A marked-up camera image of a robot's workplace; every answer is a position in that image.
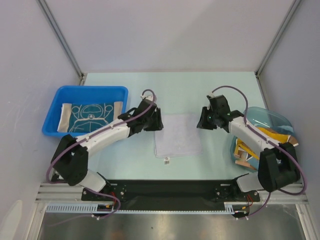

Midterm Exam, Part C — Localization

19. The white lavender towel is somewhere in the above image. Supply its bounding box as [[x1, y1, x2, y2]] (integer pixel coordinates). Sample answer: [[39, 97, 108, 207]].
[[154, 113, 203, 165]]

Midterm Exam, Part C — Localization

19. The yellow white towel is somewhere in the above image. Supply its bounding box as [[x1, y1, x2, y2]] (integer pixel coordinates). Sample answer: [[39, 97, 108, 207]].
[[230, 127, 299, 172]]

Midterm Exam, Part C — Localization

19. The teal beige Doraemon towel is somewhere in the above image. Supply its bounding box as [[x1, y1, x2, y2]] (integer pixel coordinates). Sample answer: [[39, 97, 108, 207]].
[[57, 101, 123, 134]]

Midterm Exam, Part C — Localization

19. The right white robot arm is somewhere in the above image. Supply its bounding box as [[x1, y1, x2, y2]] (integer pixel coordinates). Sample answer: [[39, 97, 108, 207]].
[[197, 95, 302, 201]]

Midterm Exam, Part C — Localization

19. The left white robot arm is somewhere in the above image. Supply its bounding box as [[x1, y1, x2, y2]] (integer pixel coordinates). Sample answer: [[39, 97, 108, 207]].
[[50, 98, 164, 200]]

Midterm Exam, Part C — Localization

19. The translucent teal basket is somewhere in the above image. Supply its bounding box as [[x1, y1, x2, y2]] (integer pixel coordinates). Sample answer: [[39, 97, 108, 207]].
[[228, 106, 298, 173]]

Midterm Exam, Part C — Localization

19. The blue plastic bin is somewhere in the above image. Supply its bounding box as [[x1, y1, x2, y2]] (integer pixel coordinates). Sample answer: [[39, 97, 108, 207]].
[[42, 85, 129, 138]]

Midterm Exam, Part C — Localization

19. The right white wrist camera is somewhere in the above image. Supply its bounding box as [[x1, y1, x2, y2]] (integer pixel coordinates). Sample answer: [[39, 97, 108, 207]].
[[206, 92, 217, 101]]

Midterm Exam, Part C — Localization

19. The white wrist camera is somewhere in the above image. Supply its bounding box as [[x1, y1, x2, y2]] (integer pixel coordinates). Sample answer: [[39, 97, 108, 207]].
[[206, 92, 217, 101], [140, 94, 157, 102]]

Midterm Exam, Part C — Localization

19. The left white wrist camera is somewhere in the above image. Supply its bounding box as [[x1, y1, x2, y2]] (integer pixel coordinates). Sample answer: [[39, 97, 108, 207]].
[[140, 94, 157, 102]]

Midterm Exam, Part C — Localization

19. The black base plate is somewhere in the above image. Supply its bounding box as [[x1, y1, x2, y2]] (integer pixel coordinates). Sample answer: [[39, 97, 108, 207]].
[[49, 178, 283, 215]]

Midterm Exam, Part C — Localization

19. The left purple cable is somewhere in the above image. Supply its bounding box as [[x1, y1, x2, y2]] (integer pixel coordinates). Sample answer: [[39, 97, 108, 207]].
[[46, 88, 158, 221]]

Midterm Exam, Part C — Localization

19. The white slotted cable duct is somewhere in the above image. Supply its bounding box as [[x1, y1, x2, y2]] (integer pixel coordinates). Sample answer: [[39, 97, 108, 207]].
[[46, 201, 266, 216]]

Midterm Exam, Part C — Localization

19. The aluminium frame rail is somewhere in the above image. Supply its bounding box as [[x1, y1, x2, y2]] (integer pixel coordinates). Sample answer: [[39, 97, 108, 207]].
[[34, 182, 91, 204]]

